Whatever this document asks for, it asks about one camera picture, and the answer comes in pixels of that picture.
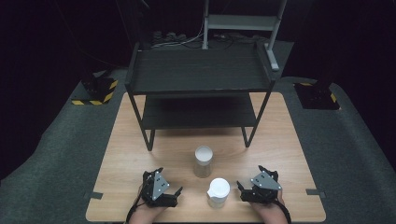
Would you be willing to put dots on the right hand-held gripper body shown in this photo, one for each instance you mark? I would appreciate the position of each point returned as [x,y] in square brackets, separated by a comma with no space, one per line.
[264,183]

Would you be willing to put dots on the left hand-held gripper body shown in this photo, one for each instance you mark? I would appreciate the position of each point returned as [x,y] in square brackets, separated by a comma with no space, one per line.
[160,186]

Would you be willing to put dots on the white spout lid jar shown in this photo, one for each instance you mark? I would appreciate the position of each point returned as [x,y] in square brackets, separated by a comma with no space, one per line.
[219,187]

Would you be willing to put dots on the round white lid jar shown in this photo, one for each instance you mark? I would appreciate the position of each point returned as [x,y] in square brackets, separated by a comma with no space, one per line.
[203,154]

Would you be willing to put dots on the black two-tier shelf rack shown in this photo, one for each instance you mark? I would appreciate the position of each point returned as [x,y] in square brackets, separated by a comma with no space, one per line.
[199,70]

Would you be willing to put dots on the person's right hand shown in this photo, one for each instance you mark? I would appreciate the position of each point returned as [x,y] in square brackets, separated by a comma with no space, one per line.
[269,210]

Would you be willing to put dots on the person's left hand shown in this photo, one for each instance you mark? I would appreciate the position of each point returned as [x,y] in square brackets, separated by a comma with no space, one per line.
[148,211]

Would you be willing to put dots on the grey tape piece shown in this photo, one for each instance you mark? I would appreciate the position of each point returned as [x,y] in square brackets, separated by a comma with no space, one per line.
[95,195]
[316,193]

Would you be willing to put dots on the black yellow striped stand base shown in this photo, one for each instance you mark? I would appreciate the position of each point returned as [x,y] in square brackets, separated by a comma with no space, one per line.
[98,88]
[317,96]

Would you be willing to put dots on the black power strip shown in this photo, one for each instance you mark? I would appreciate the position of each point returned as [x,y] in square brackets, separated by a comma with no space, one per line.
[168,36]

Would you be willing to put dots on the grey metal stand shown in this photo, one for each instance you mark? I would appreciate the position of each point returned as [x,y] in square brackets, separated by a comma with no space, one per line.
[241,22]

